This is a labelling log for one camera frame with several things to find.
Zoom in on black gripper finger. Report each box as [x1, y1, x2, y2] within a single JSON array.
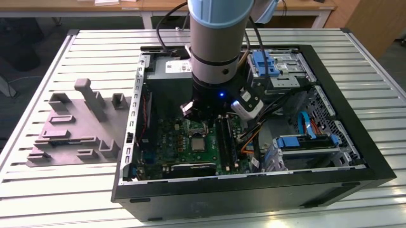
[[179, 100, 195, 119]]

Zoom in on silver CPU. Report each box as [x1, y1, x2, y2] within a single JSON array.
[[191, 139, 207, 152]]

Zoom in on CPU socket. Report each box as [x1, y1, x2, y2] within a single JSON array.
[[189, 135, 210, 154]]

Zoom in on metal socket cover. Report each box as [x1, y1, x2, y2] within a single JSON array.
[[187, 121, 210, 136]]

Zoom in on grey power supply unit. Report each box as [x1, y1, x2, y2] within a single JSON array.
[[145, 56, 194, 112]]

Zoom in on black RAM slot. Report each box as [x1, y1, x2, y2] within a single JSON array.
[[226, 116, 242, 170], [223, 114, 238, 170], [215, 115, 229, 171], [218, 115, 233, 171]]

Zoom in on green motherboard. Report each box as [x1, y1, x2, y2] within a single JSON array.
[[131, 110, 254, 179]]

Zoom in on blue plastic drive caddy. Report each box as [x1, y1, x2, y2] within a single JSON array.
[[250, 51, 281, 77]]

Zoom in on silver metal disk bay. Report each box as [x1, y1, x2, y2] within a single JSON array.
[[273, 133, 354, 172], [247, 50, 318, 105]]

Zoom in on hard disk in blue carrier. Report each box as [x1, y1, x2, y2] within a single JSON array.
[[275, 134, 341, 150]]

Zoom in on grey parts rack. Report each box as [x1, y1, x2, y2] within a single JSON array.
[[26, 78, 133, 168]]

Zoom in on black PC case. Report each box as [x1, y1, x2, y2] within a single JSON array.
[[110, 44, 398, 223]]

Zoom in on RAM stick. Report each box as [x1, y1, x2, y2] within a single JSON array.
[[47, 140, 83, 146]]

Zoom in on wooden desk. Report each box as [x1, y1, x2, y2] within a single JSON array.
[[0, 0, 338, 29]]

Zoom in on black chair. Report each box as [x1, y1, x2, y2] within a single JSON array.
[[0, 16, 46, 72]]

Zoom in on wooden cabinet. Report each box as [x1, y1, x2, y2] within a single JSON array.
[[324, 0, 406, 60]]

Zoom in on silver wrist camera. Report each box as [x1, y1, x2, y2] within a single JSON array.
[[230, 91, 265, 119]]

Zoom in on brown sleeved cable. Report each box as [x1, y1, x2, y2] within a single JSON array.
[[239, 35, 251, 72]]

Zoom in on black wire bundle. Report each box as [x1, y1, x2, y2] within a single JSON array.
[[238, 85, 314, 143]]

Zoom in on black camera cable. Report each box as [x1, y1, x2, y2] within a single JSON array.
[[243, 14, 273, 81]]

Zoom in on blue SATA wire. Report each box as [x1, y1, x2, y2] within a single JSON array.
[[298, 111, 318, 140]]

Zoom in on red orange wires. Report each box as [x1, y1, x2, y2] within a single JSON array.
[[309, 118, 324, 135]]

